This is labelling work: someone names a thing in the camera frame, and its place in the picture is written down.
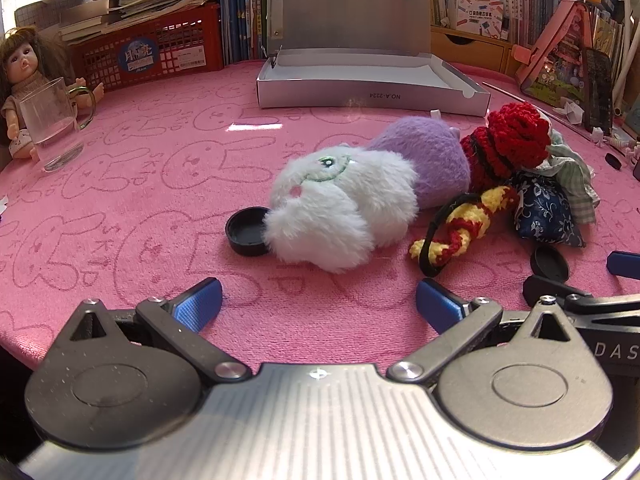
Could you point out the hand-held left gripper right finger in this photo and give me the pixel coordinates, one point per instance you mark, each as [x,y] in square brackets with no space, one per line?
[440,307]

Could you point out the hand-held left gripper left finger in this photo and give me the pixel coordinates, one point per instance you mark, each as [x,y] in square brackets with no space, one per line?
[200,305]

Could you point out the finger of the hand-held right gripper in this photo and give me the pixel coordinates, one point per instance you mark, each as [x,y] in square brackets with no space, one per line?
[625,265]
[600,302]

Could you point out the black round cap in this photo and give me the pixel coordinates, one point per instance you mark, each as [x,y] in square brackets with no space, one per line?
[245,235]
[550,262]

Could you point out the yellow red crochet charm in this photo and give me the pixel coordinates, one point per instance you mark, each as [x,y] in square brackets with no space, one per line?
[470,217]

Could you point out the green checked floral cloth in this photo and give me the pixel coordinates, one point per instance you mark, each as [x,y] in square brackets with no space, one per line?
[575,180]

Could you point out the blue floral fabric pouch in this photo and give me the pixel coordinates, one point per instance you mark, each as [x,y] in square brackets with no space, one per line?
[542,210]

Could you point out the white fluffy plush toy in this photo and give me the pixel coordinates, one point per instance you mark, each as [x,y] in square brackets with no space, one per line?
[340,205]

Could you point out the purple fluffy plush toy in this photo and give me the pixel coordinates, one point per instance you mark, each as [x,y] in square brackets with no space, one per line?
[425,155]

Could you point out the red crochet pouch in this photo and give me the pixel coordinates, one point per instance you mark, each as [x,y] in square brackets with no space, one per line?
[510,135]

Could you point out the grey cardboard box with lid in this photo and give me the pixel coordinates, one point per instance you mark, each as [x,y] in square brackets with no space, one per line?
[350,10]

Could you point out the dark grey box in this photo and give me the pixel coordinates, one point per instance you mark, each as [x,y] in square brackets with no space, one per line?
[636,170]

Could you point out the small black object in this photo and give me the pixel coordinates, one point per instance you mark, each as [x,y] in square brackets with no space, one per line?
[613,161]

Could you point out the pink rabbit print mat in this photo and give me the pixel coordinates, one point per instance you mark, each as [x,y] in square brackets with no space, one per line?
[150,185]

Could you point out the small white paper figure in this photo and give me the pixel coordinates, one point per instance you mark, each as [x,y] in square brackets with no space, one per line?
[597,135]

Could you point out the white folded paper figure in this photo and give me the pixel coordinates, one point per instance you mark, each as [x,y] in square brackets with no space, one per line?
[572,110]

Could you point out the thin metal rod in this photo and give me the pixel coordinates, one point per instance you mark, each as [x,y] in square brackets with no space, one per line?
[505,92]

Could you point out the clear glass cup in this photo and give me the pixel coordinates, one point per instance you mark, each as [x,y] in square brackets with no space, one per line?
[50,125]

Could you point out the pink house-shaped box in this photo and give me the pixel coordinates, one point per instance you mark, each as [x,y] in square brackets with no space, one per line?
[555,35]

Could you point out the wooden drawer unit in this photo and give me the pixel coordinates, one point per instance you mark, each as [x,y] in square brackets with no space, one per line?
[475,52]

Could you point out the large red plastic basket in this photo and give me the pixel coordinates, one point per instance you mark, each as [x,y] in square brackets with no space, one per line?
[100,60]

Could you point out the white label printer box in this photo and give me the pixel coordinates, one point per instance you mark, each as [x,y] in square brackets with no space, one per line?
[475,15]

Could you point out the row of thin blue books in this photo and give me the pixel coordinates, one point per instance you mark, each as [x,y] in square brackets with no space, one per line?
[242,10]

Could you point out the brown-haired doll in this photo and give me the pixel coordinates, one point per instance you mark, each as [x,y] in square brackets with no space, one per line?
[20,60]

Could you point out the grey grid board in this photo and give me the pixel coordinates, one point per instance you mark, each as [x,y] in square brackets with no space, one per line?
[35,15]

